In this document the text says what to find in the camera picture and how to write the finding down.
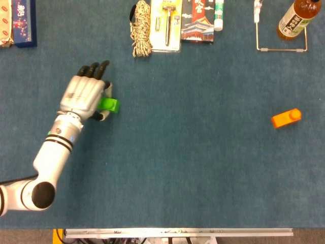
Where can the blue table cloth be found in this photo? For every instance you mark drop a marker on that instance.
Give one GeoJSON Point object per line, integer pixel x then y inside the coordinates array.
{"type": "Point", "coordinates": [177, 152]}

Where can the black red palace-print box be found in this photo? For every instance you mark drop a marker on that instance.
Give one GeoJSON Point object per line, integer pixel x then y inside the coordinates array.
{"type": "Point", "coordinates": [198, 28]}

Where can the white green tube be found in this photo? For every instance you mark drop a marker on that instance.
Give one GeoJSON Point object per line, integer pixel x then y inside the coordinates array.
{"type": "Point", "coordinates": [219, 17]}

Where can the green toy brick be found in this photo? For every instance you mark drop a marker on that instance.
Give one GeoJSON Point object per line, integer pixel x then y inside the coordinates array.
{"type": "Point", "coordinates": [111, 104]}

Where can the white clip on stand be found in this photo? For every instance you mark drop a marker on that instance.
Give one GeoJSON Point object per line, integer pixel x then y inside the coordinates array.
{"type": "Point", "coordinates": [257, 12]}

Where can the orange toy brick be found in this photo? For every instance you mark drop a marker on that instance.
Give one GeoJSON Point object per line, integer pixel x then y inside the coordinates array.
{"type": "Point", "coordinates": [284, 120]}

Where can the razor in yellow blister pack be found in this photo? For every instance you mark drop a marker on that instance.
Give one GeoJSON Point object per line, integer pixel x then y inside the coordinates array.
{"type": "Point", "coordinates": [158, 38]}

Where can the gold red-patterned package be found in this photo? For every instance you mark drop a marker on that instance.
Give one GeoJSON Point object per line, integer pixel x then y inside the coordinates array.
{"type": "Point", "coordinates": [5, 25]}

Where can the aluminium rail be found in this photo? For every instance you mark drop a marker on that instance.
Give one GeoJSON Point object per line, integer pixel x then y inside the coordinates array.
{"type": "Point", "coordinates": [177, 232]}

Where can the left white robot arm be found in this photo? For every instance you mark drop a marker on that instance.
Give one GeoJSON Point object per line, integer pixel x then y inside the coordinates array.
{"type": "Point", "coordinates": [53, 152]}

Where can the yellow frame part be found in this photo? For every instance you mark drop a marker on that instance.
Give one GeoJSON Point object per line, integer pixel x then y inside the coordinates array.
{"type": "Point", "coordinates": [56, 236]}

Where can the amber tea bottle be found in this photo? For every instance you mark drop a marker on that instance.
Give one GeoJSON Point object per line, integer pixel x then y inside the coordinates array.
{"type": "Point", "coordinates": [292, 25]}

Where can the navy blue floral box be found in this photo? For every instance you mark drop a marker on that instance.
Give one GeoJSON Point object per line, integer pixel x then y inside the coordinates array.
{"type": "Point", "coordinates": [23, 25]}

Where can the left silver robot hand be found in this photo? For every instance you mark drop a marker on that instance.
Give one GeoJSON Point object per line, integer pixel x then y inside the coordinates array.
{"type": "Point", "coordinates": [81, 94]}

